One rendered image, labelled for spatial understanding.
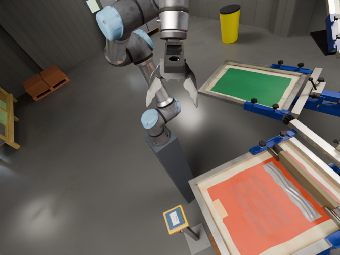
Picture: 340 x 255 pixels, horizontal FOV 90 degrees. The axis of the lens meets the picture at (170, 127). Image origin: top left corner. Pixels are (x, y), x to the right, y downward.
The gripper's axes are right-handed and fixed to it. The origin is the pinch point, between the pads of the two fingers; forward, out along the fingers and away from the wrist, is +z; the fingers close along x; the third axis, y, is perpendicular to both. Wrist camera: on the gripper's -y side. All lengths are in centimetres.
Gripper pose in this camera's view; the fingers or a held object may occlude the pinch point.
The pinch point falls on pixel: (172, 109)
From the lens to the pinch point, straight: 50.7
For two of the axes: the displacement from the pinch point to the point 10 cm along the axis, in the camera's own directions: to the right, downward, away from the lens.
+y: -0.3, -3.8, 9.3
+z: -0.1, 9.3, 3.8
